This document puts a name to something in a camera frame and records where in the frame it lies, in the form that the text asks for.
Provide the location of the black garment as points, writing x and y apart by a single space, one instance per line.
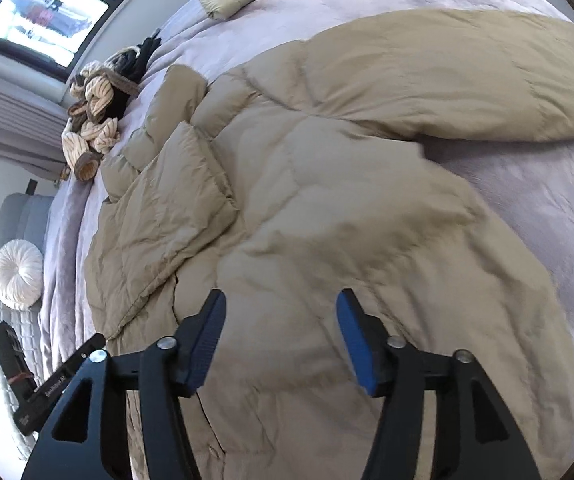
139 60

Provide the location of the lavender plush blanket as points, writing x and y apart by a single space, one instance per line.
527 200

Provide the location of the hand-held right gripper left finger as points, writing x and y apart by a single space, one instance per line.
211 342

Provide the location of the grey upholstered headboard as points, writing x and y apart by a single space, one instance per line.
24 220

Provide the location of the white round cushion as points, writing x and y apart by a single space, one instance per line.
17 275

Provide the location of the striped beige clothes pile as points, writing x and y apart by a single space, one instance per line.
94 110

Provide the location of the window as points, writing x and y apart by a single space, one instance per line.
52 5

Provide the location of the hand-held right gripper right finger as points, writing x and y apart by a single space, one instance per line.
358 347

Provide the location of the tan puffer jacket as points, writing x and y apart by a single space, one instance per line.
317 200

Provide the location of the grey pleated curtain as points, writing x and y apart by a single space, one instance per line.
12 110

